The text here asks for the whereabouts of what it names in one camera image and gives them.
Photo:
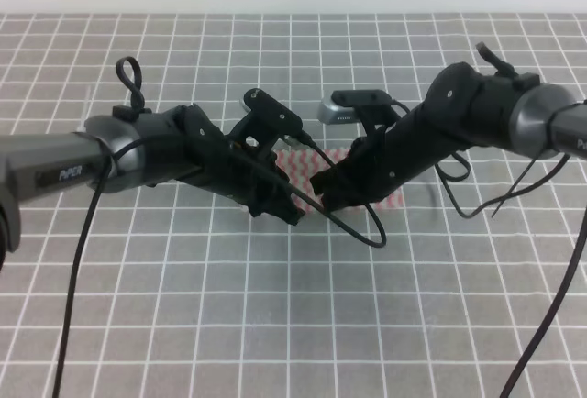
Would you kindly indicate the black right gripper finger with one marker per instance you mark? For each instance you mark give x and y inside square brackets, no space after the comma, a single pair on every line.
[334,201]
[332,179]

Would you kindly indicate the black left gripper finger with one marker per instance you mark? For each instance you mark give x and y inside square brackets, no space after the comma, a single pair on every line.
[282,208]
[280,182]

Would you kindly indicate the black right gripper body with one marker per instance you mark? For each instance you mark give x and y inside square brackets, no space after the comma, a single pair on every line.
[390,158]

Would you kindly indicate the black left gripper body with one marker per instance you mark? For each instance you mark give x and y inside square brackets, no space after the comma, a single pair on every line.
[225,164]

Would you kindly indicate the pink white wavy striped towel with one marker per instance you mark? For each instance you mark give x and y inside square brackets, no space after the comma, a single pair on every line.
[301,164]

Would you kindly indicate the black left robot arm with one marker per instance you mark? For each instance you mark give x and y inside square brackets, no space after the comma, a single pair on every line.
[142,149]

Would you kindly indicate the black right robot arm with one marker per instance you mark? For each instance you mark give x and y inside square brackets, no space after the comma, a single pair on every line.
[462,109]

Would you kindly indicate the grey grid tablecloth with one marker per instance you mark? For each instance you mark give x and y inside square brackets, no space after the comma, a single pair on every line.
[183,294]

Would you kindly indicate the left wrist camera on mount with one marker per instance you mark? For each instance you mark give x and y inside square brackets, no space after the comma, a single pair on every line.
[276,116]

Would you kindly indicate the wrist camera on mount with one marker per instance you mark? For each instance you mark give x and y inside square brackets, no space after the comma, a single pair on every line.
[371,108]
[276,116]

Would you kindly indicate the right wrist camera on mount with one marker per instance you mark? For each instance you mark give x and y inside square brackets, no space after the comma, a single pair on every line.
[371,108]

